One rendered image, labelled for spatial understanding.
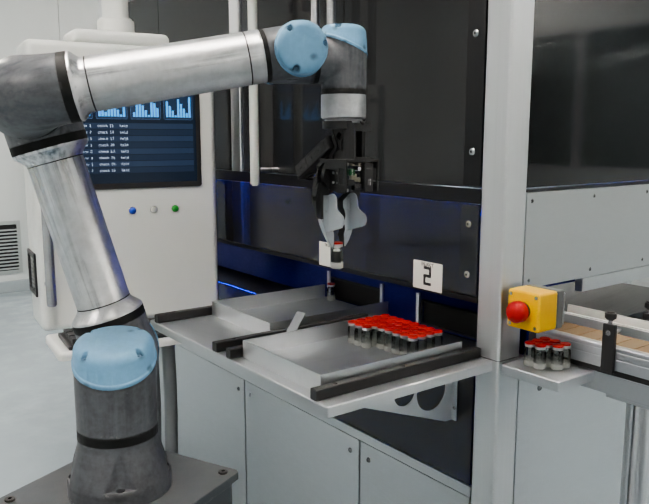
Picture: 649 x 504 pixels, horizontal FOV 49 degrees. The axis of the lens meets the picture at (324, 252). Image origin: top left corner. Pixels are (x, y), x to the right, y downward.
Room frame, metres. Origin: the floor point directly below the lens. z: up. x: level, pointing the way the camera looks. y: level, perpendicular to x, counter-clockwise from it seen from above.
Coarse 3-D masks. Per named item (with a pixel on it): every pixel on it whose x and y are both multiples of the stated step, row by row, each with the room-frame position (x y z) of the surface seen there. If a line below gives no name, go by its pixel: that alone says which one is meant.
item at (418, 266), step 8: (416, 264) 1.50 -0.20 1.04; (424, 264) 1.48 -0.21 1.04; (432, 264) 1.47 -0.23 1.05; (440, 264) 1.45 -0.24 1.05; (416, 272) 1.50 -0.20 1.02; (424, 272) 1.48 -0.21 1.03; (432, 272) 1.47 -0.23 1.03; (440, 272) 1.45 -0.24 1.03; (416, 280) 1.50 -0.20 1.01; (432, 280) 1.46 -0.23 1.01; (440, 280) 1.45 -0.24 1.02; (424, 288) 1.48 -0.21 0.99; (432, 288) 1.46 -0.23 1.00; (440, 288) 1.45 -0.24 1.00
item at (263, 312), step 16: (304, 288) 1.86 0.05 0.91; (320, 288) 1.89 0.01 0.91; (224, 304) 1.72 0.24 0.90; (240, 304) 1.74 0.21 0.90; (256, 304) 1.77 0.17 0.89; (272, 304) 1.80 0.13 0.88; (288, 304) 1.80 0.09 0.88; (304, 304) 1.80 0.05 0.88; (320, 304) 1.80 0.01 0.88; (336, 304) 1.80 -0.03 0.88; (352, 304) 1.80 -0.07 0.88; (384, 304) 1.69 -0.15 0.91; (240, 320) 1.59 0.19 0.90; (256, 320) 1.53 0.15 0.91; (272, 320) 1.64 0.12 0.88; (288, 320) 1.52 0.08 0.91; (304, 320) 1.55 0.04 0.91; (320, 320) 1.57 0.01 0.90
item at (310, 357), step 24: (264, 336) 1.39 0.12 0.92; (288, 336) 1.42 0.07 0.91; (312, 336) 1.45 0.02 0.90; (336, 336) 1.49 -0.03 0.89; (264, 360) 1.29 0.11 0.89; (288, 360) 1.23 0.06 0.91; (312, 360) 1.33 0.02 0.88; (336, 360) 1.33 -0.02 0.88; (360, 360) 1.33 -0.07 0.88; (384, 360) 1.23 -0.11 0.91; (408, 360) 1.27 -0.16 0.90; (312, 384) 1.17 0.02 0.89
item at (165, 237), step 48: (48, 48) 1.85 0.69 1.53; (96, 48) 1.91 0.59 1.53; (192, 96) 2.04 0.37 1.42; (96, 144) 1.90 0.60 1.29; (144, 144) 1.97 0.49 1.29; (192, 144) 2.03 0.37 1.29; (96, 192) 1.90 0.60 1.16; (144, 192) 1.97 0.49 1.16; (192, 192) 2.04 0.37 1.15; (144, 240) 1.97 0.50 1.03; (192, 240) 2.03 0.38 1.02; (144, 288) 1.96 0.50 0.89; (192, 288) 2.03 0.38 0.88
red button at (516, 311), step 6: (510, 306) 1.26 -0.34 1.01; (516, 306) 1.25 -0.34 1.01; (522, 306) 1.25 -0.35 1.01; (510, 312) 1.26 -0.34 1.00; (516, 312) 1.25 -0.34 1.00; (522, 312) 1.25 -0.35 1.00; (528, 312) 1.25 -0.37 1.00; (510, 318) 1.26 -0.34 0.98; (516, 318) 1.25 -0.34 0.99; (522, 318) 1.25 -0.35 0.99
